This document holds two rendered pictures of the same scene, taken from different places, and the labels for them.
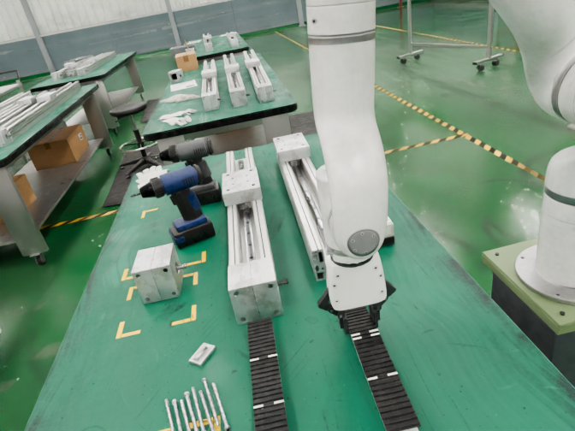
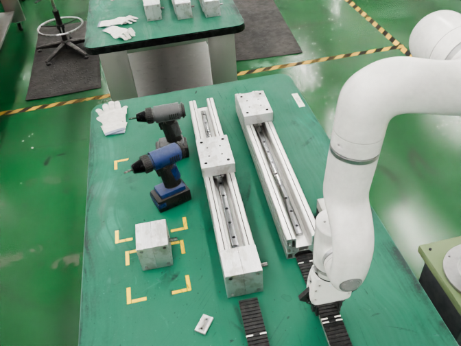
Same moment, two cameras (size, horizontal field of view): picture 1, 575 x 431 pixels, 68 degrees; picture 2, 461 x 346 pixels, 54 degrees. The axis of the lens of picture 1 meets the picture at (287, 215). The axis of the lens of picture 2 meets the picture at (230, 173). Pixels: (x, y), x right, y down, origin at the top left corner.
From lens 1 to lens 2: 0.47 m
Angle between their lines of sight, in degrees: 13
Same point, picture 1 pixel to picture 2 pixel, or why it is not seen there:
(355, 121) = (357, 206)
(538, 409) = not seen: outside the picture
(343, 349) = (313, 326)
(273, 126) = (217, 44)
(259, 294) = (247, 279)
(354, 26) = (369, 155)
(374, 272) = not seen: hidden behind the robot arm
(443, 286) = (387, 274)
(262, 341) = (253, 320)
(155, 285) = (154, 257)
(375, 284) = not seen: hidden behind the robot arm
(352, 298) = (327, 298)
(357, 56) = (367, 171)
